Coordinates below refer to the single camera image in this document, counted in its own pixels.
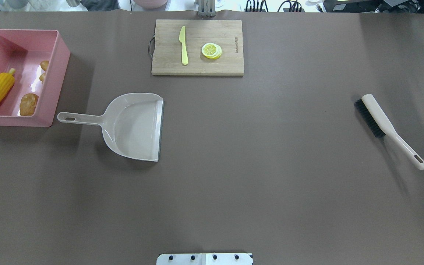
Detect beige plastic dustpan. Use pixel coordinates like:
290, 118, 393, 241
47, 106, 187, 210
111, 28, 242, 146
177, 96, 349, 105
57, 93, 164, 162

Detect beige hand brush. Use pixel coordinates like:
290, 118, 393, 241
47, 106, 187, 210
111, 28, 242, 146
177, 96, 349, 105
354, 94, 424, 170

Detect tan toy ginger root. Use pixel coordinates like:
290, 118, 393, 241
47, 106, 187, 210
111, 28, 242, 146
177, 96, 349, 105
39, 60, 49, 83

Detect brown toy potato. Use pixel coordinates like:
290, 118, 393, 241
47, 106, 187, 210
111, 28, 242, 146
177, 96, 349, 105
19, 93, 39, 116

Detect pink plastic bin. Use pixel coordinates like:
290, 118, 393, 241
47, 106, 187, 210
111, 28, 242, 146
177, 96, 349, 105
0, 29, 70, 127

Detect yellow plastic knife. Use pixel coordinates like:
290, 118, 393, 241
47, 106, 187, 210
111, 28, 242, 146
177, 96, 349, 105
179, 26, 188, 66

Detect yellow lemon slices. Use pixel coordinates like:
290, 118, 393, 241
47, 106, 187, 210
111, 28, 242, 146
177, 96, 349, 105
201, 43, 222, 59

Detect wooden cutting board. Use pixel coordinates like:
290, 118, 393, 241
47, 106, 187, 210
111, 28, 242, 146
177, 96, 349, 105
151, 20, 245, 77

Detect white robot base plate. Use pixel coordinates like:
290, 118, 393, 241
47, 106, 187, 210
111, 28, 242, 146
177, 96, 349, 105
156, 252, 254, 265

